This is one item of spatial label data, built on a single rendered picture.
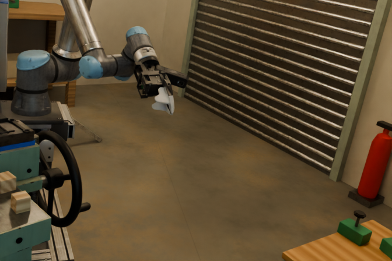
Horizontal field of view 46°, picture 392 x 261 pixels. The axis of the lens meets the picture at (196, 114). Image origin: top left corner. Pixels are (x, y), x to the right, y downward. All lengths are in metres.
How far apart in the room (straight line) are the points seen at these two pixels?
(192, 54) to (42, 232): 4.00
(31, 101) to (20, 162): 0.62
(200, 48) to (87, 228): 2.70
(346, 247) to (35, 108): 1.30
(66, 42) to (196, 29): 3.13
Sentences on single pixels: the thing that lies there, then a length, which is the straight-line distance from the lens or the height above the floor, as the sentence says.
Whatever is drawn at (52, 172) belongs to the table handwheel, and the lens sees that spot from 1.40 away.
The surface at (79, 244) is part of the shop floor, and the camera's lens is 2.54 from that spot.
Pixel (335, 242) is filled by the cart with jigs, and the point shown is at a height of 0.53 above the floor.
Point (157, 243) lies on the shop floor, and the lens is 2.59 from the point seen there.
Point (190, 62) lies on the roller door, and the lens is 4.96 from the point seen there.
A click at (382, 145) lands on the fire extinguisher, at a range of 3.42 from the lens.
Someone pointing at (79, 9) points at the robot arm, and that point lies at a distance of 1.60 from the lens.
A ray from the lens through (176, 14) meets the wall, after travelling 5.24.
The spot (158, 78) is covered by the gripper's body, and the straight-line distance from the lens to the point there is 1.45.
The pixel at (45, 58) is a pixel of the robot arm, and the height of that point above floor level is 1.04.
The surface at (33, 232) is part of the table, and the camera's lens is 1.08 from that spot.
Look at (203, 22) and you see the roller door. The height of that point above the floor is 0.86.
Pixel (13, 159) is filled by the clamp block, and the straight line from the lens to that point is 1.25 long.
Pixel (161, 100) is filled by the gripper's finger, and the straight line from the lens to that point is 1.40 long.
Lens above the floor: 1.49
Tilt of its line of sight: 19 degrees down
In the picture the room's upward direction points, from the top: 9 degrees clockwise
